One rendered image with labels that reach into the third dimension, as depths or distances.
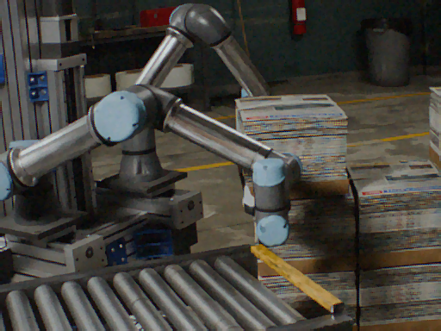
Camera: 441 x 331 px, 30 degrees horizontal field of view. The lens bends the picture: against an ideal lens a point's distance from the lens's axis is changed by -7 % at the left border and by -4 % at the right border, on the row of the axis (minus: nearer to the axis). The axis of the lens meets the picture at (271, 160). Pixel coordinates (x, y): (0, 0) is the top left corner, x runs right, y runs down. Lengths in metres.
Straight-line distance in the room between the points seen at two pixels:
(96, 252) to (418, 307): 0.97
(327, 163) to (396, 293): 0.45
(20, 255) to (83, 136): 0.53
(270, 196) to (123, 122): 0.39
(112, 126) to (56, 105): 0.55
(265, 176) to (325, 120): 0.43
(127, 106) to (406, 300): 1.04
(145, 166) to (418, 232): 0.89
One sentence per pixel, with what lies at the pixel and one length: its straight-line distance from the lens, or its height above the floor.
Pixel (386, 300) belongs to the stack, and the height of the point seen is 0.50.
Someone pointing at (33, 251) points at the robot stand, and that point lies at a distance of 2.41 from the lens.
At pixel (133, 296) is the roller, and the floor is 0.80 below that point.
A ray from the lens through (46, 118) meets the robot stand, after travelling 2.59.
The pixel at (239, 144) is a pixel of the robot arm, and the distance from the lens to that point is 2.09.
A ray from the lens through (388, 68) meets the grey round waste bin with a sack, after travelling 9.50.
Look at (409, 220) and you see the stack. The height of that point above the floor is 0.74.
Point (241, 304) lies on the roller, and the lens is 1.78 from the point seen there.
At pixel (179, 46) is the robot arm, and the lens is 2.89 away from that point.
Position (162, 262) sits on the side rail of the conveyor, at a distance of 2.05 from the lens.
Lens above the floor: 1.50
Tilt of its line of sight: 14 degrees down
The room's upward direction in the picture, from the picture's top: 3 degrees counter-clockwise
